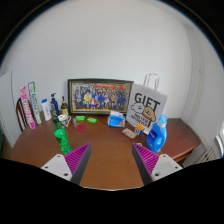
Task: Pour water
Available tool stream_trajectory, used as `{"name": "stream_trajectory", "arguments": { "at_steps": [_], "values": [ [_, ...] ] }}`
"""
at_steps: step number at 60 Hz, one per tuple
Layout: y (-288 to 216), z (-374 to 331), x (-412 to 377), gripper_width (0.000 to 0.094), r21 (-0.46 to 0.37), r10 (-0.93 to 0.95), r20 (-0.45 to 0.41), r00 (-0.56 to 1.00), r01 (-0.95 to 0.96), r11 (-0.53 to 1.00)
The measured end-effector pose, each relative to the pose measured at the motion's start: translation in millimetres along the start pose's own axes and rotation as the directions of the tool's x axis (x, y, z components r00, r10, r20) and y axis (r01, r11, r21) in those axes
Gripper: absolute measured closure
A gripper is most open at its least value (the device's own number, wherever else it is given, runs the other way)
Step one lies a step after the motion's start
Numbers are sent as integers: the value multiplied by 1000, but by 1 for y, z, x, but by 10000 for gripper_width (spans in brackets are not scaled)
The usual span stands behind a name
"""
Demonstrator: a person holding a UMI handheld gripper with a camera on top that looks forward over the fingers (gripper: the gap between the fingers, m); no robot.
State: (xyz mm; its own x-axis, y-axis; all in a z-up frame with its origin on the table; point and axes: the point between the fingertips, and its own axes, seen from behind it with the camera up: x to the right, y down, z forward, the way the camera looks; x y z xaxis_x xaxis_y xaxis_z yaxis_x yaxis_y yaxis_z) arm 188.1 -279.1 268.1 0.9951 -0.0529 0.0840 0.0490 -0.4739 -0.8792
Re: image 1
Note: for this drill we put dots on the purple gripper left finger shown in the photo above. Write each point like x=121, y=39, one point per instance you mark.
x=77, y=161

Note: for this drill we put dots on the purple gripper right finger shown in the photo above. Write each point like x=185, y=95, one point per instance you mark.
x=145, y=160

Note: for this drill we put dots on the green plastic water bottle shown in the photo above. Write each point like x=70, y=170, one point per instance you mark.
x=62, y=140

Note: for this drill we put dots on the blue detergent bottle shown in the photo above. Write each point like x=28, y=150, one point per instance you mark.
x=158, y=134

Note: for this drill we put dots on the rubik's cube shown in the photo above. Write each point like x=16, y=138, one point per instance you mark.
x=139, y=130

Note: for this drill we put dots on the red round coaster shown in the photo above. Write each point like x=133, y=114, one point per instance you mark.
x=81, y=127

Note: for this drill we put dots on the small snack packet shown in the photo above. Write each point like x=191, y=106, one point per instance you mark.
x=127, y=132

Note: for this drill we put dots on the green soap box left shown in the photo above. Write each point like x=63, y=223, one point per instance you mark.
x=80, y=118

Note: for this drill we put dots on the green soap box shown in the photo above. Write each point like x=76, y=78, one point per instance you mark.
x=91, y=120
x=80, y=118

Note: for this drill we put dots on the green soap box right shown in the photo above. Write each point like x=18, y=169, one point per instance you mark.
x=91, y=120

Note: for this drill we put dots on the white ceramic mug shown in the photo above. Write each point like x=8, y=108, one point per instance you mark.
x=64, y=120

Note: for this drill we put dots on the blue tissue pack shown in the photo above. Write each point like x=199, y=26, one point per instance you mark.
x=116, y=119

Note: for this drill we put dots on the amber pump bottle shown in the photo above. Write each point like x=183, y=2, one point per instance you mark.
x=64, y=107

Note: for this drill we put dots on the white lotion bottle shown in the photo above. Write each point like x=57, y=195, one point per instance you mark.
x=46, y=110

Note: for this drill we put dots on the white gift paper bag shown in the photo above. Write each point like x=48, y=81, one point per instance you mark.
x=146, y=103

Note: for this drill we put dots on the dark blue pump bottle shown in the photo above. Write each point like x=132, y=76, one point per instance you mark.
x=54, y=105

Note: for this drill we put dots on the white radiator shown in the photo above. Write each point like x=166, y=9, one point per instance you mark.
x=208, y=155

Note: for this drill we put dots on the framed group photo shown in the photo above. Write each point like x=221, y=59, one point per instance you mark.
x=98, y=96

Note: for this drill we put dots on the green white long box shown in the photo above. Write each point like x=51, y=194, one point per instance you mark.
x=34, y=103

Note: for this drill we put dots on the pink long box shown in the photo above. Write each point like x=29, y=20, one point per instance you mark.
x=26, y=108

